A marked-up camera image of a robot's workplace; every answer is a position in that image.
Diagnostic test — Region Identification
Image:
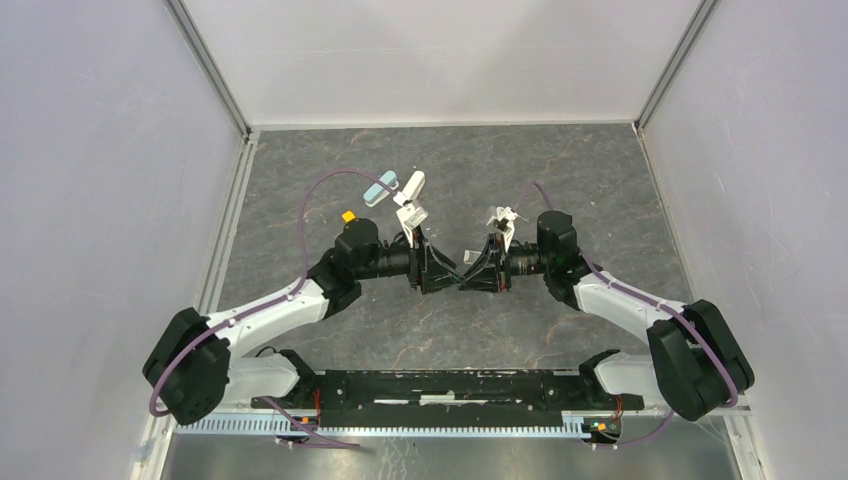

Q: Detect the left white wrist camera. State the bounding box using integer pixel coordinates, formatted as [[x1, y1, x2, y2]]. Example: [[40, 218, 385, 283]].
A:
[[393, 192, 429, 245]]

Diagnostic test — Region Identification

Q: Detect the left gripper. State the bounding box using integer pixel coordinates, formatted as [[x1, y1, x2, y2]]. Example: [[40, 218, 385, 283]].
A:
[[355, 225, 465, 295]]

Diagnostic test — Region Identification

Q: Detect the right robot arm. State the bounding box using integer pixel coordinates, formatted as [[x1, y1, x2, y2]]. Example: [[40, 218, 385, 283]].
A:
[[460, 207, 755, 421]]

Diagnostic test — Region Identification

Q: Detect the white stapler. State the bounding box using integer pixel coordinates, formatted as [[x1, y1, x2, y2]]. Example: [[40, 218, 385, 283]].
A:
[[395, 170, 426, 206]]

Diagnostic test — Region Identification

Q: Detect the light blue stapler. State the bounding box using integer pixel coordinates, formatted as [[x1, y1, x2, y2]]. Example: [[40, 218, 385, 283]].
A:
[[362, 170, 399, 208]]

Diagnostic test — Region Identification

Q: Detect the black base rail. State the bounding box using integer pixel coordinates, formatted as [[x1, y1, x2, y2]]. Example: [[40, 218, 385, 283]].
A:
[[275, 369, 645, 428]]

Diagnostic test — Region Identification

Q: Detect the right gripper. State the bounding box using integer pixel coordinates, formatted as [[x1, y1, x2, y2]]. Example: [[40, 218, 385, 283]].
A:
[[458, 233, 553, 295]]

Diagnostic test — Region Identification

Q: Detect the white slotted cable duct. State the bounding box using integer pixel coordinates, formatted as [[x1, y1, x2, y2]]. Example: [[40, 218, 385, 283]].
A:
[[175, 413, 613, 440]]

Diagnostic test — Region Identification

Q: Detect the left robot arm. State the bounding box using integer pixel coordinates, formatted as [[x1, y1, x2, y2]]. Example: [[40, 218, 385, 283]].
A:
[[142, 218, 459, 425]]

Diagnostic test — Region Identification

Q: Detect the white staple box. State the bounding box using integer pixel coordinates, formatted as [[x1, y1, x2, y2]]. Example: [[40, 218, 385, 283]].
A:
[[463, 250, 481, 264]]

